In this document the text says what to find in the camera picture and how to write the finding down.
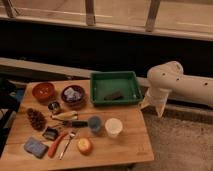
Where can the small metal can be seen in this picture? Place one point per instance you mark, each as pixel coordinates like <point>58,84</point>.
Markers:
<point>54,107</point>

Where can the blue sponge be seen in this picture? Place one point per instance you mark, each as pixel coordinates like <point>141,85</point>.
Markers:
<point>35,147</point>

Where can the dark purple bowl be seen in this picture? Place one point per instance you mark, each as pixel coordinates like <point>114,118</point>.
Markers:
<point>73,95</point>

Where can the blue cup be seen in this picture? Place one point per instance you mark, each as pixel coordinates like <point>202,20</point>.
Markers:
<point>94,123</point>

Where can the brown pine cone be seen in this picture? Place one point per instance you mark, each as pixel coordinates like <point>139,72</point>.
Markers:
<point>36,119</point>

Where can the red bowl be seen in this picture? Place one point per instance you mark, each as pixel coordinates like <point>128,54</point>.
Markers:
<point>43,92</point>

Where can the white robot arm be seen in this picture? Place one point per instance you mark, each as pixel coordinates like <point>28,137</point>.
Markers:
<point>169,77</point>

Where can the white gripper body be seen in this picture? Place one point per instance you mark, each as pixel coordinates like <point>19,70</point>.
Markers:
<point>156,97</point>

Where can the green plastic tray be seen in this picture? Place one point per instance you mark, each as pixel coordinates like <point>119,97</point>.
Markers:
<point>104,84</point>

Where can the dark brown block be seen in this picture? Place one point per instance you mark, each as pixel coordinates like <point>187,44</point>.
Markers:
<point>114,96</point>

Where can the yellow banana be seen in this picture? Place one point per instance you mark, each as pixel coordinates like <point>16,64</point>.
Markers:
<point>65,116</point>

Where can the white plastic cup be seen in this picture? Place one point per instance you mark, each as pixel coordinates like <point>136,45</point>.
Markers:
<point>113,127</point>

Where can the small black box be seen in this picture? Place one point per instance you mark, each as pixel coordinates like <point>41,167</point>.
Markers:
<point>50,134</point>

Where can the black handled tool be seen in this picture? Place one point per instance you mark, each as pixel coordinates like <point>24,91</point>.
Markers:
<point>73,123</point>

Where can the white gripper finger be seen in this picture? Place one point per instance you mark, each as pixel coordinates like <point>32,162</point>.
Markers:
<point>160,110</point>
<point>143,104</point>

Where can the red handled tool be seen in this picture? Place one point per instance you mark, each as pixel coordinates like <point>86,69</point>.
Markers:
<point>53,147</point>

